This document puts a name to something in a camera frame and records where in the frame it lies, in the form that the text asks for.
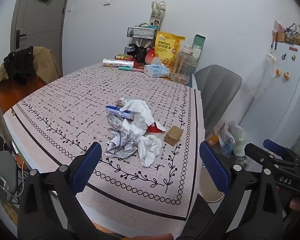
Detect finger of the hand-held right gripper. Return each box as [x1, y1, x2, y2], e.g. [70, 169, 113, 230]
[263, 139, 300, 165]
[244, 143, 294, 172]

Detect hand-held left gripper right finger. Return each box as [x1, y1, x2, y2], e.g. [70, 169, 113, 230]
[187, 140, 284, 240]

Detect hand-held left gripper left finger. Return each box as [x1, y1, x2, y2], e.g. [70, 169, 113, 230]
[17, 142, 103, 240]

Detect printed paper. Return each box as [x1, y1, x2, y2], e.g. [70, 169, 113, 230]
[104, 140, 138, 158]

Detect receipt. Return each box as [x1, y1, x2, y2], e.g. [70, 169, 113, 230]
[107, 115, 123, 129]

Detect small cardboard box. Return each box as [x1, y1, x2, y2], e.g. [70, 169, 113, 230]
[164, 125, 184, 146]

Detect white paper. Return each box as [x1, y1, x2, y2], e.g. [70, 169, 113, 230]
[107, 119, 148, 150]

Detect blue and white box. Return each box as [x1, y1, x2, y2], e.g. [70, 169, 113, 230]
[105, 105, 135, 120]

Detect small white tissue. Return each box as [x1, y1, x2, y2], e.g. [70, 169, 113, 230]
[137, 135, 163, 167]

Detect large white tissue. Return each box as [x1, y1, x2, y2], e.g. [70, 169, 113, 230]
[120, 99, 154, 127]

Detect person's right hand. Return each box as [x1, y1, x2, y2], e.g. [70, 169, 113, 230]
[289, 197, 300, 214]

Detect orange packet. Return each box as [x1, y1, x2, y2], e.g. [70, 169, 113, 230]
[207, 134, 219, 147]

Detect white plastic bag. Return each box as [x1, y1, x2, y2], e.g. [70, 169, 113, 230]
[217, 120, 244, 157]

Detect white fridge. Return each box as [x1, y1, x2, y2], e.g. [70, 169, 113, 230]
[240, 41, 300, 160]

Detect person's dark pants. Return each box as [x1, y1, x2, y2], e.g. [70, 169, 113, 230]
[175, 195, 215, 240]

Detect clear plastic wrapper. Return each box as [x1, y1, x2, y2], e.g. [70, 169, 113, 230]
[115, 95, 138, 107]

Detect grey chair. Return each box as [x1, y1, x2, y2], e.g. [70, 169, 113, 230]
[194, 64, 243, 137]
[0, 151, 18, 203]

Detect white hanging pouch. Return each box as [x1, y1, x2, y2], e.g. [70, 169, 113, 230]
[266, 51, 277, 78]

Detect clear plastic water jug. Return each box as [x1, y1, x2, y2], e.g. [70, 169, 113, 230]
[170, 45, 197, 85]

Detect wooden chair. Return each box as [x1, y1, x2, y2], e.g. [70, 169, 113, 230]
[0, 76, 48, 140]

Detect white roll of bags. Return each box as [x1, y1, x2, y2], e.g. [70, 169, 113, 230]
[102, 59, 134, 68]

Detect soft tissue pack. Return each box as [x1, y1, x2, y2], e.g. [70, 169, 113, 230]
[144, 57, 170, 78]

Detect brown jacket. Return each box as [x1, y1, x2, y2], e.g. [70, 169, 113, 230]
[0, 46, 63, 85]

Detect red packet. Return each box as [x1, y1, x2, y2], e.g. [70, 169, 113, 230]
[115, 54, 135, 62]

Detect pink box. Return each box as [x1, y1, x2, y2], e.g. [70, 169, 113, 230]
[272, 20, 287, 42]

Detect green box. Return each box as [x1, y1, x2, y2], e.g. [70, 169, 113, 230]
[191, 34, 206, 73]

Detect black pen holder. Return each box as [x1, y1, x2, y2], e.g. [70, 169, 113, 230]
[134, 45, 148, 64]

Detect red apple-shaped container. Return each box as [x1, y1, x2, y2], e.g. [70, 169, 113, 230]
[145, 47, 157, 64]

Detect yellow snack bag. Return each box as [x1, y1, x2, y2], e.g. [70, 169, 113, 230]
[154, 31, 185, 73]

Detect grey door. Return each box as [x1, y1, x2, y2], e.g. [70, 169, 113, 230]
[10, 0, 73, 53]

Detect white paper bag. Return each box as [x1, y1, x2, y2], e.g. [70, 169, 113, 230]
[149, 1, 167, 30]

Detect white cable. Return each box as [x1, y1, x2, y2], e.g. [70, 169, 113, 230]
[14, 160, 25, 198]

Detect wire basket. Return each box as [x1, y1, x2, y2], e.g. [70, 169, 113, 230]
[284, 24, 300, 46]

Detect black wire rack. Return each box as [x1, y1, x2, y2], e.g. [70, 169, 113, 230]
[124, 26, 157, 60]

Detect black door handle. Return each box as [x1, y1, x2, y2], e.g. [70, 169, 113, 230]
[16, 29, 27, 50]

